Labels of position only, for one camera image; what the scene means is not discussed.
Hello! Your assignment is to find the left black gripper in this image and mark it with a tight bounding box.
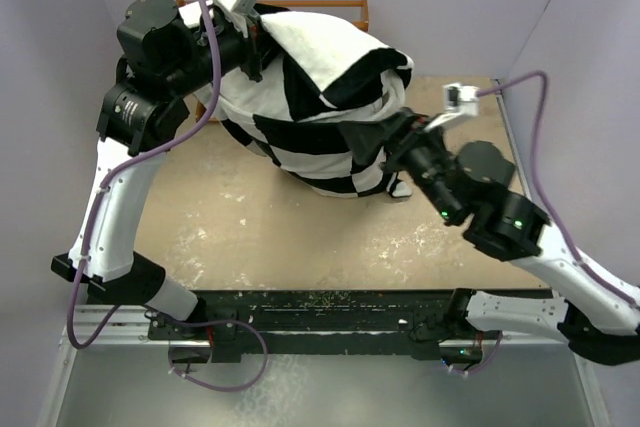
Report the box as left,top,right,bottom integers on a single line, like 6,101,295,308
164,5,292,98

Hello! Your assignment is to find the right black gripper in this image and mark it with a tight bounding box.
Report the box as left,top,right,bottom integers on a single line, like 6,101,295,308
339,105,461,221

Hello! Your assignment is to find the black white checkered pillowcase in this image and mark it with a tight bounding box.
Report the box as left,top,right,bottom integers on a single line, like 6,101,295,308
213,3,414,199

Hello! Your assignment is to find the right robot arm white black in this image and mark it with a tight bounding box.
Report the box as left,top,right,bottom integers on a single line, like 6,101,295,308
382,108,639,366

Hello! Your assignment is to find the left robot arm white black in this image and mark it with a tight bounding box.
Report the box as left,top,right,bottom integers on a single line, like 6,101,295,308
51,0,213,339

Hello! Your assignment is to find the wooden shelf rack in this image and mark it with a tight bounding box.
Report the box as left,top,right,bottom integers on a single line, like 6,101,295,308
174,0,370,124

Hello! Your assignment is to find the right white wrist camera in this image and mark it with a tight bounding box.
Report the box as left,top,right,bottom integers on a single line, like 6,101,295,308
425,82,479,132

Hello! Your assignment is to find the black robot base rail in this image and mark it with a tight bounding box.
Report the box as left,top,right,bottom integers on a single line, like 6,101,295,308
149,290,498,368

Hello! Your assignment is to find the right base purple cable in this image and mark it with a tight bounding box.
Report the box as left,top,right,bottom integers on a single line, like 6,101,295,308
447,321,504,379

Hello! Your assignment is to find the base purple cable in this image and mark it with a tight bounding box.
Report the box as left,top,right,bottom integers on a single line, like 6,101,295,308
447,321,504,379
168,321,270,393

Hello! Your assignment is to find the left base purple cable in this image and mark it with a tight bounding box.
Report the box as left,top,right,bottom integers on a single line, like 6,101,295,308
168,321,270,393

